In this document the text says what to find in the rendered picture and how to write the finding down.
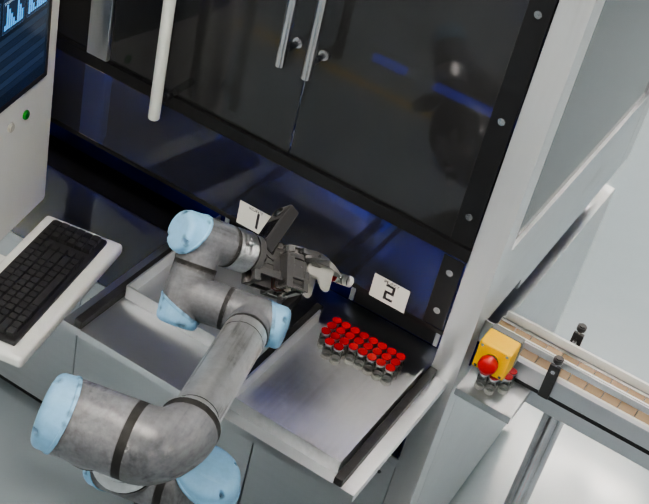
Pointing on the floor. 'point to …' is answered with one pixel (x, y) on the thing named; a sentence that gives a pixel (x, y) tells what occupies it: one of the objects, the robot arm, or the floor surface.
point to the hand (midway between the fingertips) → (330, 271)
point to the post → (498, 231)
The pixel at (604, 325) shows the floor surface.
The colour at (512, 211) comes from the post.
